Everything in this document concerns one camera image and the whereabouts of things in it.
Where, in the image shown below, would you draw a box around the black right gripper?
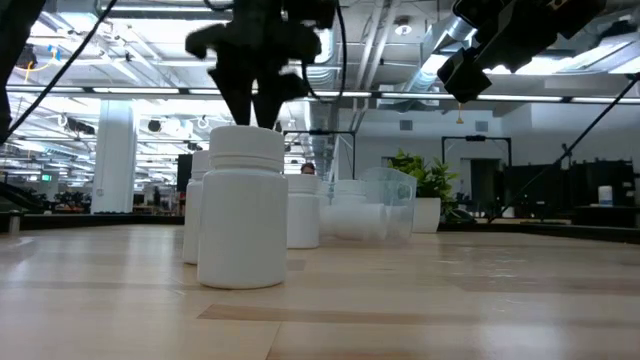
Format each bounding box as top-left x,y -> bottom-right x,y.
437,0 -> 609,105

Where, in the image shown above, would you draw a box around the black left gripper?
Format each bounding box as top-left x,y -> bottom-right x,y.
185,0 -> 337,130

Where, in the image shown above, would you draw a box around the white plastic pill bottle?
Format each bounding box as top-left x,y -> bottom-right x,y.
285,173 -> 322,250
182,150 -> 214,266
319,203 -> 389,241
196,125 -> 290,291

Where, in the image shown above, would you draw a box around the clear plastic basket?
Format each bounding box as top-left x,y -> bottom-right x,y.
319,167 -> 419,244

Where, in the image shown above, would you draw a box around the long linear ceiling light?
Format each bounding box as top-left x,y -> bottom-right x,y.
0,84 -> 640,105

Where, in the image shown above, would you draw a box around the black monitor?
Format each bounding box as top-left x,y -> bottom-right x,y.
175,153 -> 195,194

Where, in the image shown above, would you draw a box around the white building column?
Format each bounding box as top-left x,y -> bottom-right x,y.
91,99 -> 139,215

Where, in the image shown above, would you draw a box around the dark cabinets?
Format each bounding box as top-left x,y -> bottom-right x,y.
502,158 -> 637,221

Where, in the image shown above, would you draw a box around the green plant in white pot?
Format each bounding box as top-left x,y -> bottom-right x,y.
387,148 -> 461,234

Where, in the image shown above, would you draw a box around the silver ribbed air duct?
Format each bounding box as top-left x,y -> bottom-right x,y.
399,0 -> 481,96
285,0 -> 351,171

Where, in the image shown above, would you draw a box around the black background rig frame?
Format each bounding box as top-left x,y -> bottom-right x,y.
441,134 -> 513,166

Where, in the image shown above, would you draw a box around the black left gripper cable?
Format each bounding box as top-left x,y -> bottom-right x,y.
302,0 -> 350,105

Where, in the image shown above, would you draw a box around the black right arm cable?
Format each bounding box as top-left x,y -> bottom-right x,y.
489,74 -> 640,223

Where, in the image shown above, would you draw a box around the long thin black cable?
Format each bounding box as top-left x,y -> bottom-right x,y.
4,0 -> 120,136

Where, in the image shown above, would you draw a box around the ceiling device with yellow cable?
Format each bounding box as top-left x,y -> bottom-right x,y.
12,43 -> 39,71

